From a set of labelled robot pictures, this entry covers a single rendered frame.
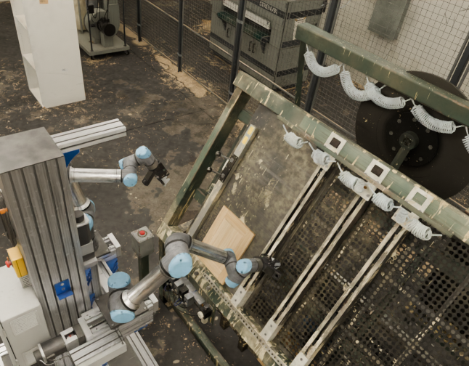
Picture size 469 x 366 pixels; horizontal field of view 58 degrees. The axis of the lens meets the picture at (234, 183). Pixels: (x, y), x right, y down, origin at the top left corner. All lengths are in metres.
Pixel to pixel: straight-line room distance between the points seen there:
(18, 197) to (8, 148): 0.21
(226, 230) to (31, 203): 1.27
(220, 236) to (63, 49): 3.93
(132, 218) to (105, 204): 0.36
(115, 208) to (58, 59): 2.36
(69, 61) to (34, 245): 4.26
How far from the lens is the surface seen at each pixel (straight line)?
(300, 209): 2.40
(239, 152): 2.72
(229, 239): 2.75
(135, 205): 4.59
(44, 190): 1.95
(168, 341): 3.59
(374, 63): 2.67
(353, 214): 2.26
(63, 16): 5.93
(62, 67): 6.14
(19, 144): 1.98
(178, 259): 2.02
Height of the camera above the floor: 3.12
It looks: 39 degrees down
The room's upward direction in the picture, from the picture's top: 8 degrees clockwise
